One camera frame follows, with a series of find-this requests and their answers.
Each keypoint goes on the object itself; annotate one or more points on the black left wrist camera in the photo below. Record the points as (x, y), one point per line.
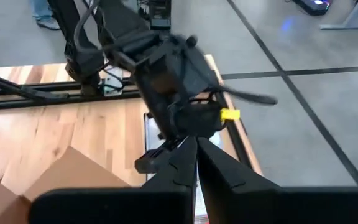
(199, 119)

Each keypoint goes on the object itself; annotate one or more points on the black floor box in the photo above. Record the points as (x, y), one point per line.
(160, 14)

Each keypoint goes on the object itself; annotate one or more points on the grey floor stand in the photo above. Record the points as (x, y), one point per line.
(353, 17)

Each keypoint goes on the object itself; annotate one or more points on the black equipment case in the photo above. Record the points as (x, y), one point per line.
(314, 4)

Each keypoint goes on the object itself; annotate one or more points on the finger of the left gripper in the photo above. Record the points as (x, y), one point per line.
(154, 160)

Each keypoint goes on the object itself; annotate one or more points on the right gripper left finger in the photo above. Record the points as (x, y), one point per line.
(120, 205)

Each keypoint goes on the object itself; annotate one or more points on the person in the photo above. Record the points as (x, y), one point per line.
(43, 14)

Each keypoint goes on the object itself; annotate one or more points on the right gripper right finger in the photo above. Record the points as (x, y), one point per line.
(259, 205)

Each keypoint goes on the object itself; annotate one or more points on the brown taped cardboard box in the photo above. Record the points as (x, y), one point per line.
(67, 177)

